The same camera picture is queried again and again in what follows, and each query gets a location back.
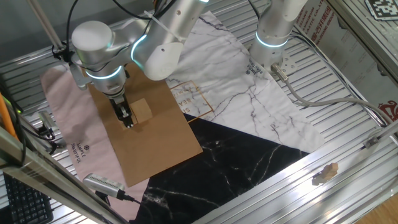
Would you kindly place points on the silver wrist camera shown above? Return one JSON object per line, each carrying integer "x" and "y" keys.
{"x": 79, "y": 77}

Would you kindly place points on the silver depth camera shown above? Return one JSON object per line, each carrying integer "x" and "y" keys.
{"x": 102, "y": 184}
{"x": 47, "y": 120}

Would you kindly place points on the small wooden piece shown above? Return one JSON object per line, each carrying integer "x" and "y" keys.
{"x": 329, "y": 171}

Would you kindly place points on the silver metal pole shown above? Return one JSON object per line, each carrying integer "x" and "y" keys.
{"x": 45, "y": 23}

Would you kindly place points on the black keyboard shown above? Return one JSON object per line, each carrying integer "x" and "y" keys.
{"x": 28, "y": 202}

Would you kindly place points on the white panel with red print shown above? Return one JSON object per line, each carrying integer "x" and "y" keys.
{"x": 342, "y": 62}

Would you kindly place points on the silver angle bracket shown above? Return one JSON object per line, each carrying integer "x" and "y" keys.
{"x": 371, "y": 142}

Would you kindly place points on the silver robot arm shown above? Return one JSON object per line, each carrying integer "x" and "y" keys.
{"x": 149, "y": 46}

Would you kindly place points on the aluminium frame beam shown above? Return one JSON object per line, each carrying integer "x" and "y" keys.
{"x": 360, "y": 31}
{"x": 37, "y": 169}

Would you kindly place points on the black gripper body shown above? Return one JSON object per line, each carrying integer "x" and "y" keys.
{"x": 118, "y": 105}

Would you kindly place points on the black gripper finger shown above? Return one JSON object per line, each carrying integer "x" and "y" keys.
{"x": 129, "y": 119}
{"x": 121, "y": 115}

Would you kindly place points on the black pole clamp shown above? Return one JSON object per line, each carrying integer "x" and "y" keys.
{"x": 60, "y": 53}

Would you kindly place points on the black white marker tag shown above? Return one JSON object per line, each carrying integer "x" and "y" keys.
{"x": 384, "y": 8}

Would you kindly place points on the brown cardboard sheet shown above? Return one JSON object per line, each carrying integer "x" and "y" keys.
{"x": 155, "y": 149}

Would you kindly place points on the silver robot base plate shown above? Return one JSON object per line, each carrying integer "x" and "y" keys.
{"x": 287, "y": 63}

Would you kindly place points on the marble pattern cloth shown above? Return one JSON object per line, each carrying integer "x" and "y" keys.
{"x": 233, "y": 93}

